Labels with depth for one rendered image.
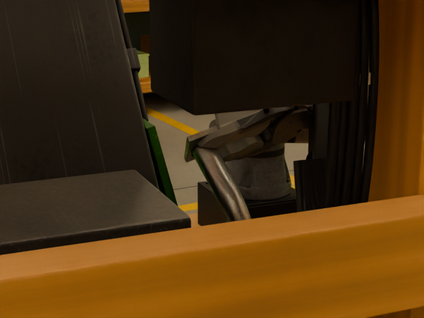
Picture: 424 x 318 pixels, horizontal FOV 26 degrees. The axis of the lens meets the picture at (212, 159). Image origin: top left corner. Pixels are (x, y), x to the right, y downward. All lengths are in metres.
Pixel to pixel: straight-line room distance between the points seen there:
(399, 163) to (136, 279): 0.30
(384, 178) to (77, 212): 0.30
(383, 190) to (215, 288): 0.25
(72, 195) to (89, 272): 0.28
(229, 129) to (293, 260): 0.38
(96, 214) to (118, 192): 0.07
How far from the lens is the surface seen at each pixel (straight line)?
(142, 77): 6.74
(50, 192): 0.98
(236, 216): 1.10
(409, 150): 0.88
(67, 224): 0.89
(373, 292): 0.82
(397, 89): 0.89
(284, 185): 1.90
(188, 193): 4.94
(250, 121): 1.11
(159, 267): 0.72
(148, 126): 1.12
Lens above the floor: 1.54
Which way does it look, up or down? 16 degrees down
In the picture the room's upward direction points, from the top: straight up
